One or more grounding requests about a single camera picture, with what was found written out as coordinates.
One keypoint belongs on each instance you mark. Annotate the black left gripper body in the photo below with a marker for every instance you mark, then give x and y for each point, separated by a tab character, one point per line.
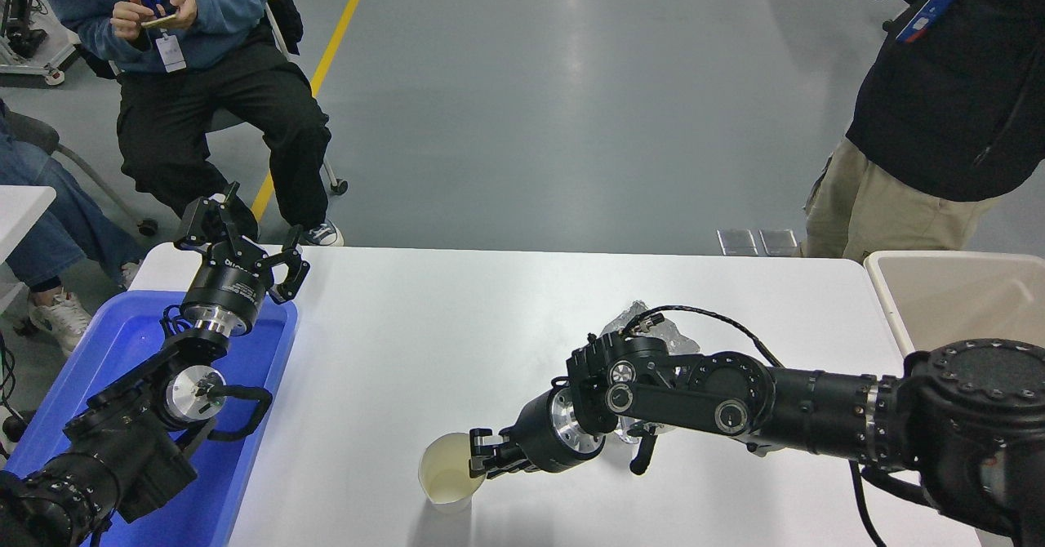
229	290

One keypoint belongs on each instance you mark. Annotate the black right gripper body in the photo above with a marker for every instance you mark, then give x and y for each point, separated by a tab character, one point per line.
539	437

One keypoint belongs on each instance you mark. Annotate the white paper cup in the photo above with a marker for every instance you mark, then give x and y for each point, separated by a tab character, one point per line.
445	473

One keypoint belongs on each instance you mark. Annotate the mobile phone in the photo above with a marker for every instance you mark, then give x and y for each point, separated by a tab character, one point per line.
160	21

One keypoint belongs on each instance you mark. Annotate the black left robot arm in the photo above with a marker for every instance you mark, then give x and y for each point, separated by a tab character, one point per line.
122	449

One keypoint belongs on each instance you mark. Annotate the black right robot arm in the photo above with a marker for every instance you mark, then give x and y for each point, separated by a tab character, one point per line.
816	408

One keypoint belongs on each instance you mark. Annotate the seated person's left forearm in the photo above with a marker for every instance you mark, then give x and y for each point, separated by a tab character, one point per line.
233	6

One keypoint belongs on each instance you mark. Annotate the seated person's right forearm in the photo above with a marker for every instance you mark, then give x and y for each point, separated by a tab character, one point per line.
96	39

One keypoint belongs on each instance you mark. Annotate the seated person's left hand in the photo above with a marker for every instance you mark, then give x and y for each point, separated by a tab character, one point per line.
183	8

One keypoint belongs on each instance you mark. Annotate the seated person's right hand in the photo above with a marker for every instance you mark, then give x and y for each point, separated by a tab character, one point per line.
129	18

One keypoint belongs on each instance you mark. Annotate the blue plastic tray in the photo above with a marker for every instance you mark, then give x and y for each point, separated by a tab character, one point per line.
245	384

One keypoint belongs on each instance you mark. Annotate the seated person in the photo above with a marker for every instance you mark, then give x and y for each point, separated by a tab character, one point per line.
212	98

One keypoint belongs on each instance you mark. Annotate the crumpled foil tray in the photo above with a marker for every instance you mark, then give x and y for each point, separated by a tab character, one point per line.
673	339

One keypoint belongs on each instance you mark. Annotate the person in jeans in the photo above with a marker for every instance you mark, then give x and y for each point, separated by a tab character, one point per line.
57	220

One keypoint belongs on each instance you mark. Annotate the white name badge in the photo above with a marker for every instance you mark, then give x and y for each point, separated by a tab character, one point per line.
171	52

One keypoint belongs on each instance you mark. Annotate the white side table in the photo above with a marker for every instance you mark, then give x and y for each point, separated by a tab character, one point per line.
20	208

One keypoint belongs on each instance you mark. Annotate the grey chair with caster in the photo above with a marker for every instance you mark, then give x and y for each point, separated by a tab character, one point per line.
33	132

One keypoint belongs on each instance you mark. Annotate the black jacket on chair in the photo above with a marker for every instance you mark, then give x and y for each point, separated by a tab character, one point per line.
286	8

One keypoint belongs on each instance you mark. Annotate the black round floor object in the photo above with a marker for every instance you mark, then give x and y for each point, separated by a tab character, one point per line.
15	427

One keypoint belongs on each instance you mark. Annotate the black stand with white base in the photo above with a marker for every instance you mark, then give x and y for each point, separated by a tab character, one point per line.
24	41

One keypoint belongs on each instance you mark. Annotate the metal floor plate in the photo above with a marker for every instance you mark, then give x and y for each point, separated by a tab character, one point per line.
779	242
737	242

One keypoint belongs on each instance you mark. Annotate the large pale plastic bin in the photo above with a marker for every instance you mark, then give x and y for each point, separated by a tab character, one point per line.
963	302

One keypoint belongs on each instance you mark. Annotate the standing person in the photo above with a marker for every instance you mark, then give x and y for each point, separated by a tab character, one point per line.
947	122

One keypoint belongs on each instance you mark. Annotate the blue name badge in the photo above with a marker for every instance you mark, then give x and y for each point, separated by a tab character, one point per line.
924	18

